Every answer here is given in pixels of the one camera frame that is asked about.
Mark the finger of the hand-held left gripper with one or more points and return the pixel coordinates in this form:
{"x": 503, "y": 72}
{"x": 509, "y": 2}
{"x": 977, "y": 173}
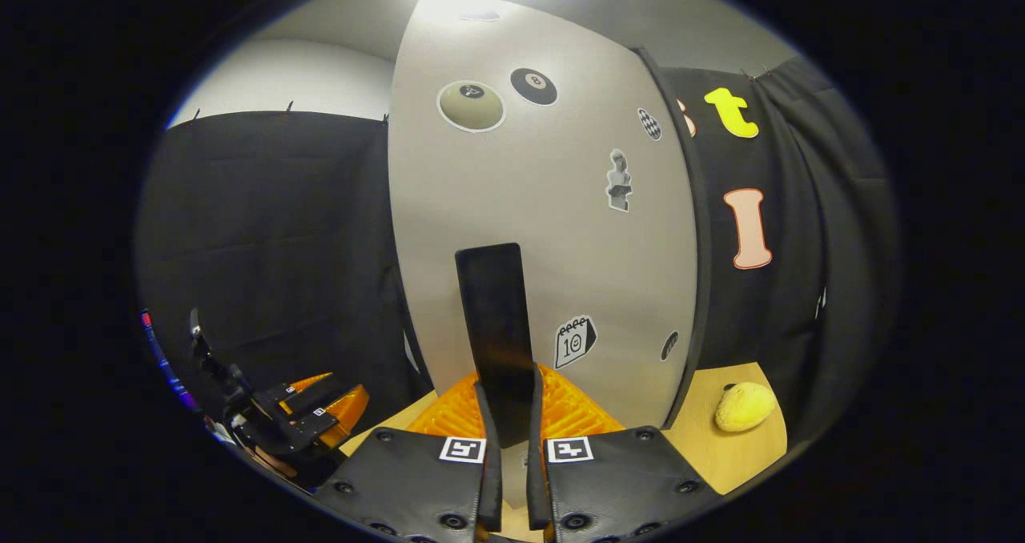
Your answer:
{"x": 340, "y": 419}
{"x": 316, "y": 392}

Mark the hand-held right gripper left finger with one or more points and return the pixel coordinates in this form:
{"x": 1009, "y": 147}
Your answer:
{"x": 490, "y": 487}

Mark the black backdrop cloth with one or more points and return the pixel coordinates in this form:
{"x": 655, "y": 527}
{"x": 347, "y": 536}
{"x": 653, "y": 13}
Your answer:
{"x": 264, "y": 247}

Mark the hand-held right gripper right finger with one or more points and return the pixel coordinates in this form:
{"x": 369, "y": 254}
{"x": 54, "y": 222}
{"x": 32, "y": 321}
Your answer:
{"x": 536, "y": 487}

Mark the yellow bumpy round toy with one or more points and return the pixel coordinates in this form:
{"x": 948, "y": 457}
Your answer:
{"x": 745, "y": 407}

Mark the grey cabinet door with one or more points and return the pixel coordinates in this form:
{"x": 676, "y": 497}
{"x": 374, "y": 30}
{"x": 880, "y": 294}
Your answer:
{"x": 560, "y": 231}

